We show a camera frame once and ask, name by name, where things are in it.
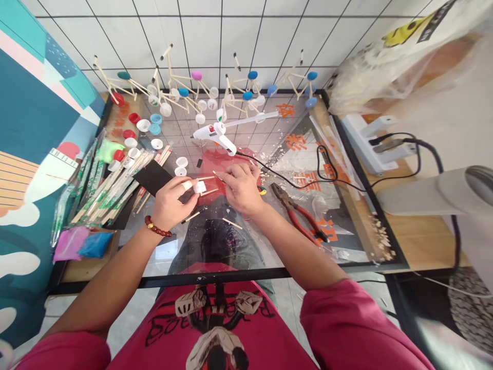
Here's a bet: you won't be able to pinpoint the person's right hand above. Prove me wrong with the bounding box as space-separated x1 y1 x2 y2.
213 163 268 217

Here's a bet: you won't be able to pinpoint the person's left hand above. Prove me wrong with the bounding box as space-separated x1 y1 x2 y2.
150 175 202 232

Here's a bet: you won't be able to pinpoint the white cap with sticks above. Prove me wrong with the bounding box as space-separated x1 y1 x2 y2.
191 175 219 196

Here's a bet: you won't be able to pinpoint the black tipped wooden stick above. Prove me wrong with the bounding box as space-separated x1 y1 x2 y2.
180 209 206 225

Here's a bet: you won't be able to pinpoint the black foam sheet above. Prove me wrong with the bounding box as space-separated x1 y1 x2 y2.
132 159 175 198

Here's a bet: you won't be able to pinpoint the scatter of white scraps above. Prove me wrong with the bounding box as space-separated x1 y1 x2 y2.
246 144 299 186

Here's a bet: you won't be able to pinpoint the person's legs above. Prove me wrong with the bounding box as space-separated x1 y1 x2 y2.
167 195 276 298

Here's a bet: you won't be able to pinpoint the pile of packed chopsticks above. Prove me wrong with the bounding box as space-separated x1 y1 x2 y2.
50 129 172 248

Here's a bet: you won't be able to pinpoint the white hot glue gun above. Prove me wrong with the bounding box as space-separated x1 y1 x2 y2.
192 110 280 157

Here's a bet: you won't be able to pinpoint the green crumpled bag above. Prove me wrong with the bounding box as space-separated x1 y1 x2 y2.
97 139 126 163

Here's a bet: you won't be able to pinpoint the blue powder bag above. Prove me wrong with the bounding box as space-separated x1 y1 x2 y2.
78 230 115 260

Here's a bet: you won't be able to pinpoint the group of loose bottle caps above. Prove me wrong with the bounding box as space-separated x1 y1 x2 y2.
107 112 165 173

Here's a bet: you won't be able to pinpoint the black framed glass table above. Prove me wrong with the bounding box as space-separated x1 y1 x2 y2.
49 88 411 298

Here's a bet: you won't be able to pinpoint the pink powder bag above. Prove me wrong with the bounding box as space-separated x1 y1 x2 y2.
53 226 91 264

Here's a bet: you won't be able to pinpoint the bundle of long white strips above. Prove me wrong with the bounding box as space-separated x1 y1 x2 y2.
308 112 376 215

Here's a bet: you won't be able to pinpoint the row of stick cap models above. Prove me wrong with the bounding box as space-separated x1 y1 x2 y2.
91 43 321 126

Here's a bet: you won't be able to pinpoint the white power strip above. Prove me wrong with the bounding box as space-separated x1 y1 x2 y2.
340 115 419 177

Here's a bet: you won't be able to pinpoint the person's body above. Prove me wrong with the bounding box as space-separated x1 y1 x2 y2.
15 276 437 370

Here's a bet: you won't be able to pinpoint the pile of wood cuttings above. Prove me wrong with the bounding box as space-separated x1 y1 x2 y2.
368 214 397 265

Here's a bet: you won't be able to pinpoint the white plug adapter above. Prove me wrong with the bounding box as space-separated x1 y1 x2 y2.
364 115 397 136
385 143 418 164

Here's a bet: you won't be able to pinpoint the teal painted panel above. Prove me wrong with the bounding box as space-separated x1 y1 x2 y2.
0 0 113 349

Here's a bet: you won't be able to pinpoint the white cylinder with grey end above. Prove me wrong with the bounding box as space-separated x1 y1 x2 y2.
375 164 493 217

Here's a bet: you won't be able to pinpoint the clear plastic bag yellow smiley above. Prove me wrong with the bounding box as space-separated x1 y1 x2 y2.
326 0 493 117

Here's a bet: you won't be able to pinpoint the round woven stool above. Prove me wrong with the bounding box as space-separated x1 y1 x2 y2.
448 266 493 356

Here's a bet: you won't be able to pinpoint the black glue gun cable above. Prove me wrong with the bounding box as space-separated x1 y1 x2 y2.
234 143 419 193

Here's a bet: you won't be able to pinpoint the red handled pliers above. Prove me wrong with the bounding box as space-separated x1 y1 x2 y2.
269 182 331 244

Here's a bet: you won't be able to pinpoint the thin white cable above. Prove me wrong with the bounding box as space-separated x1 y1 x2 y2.
412 269 493 300

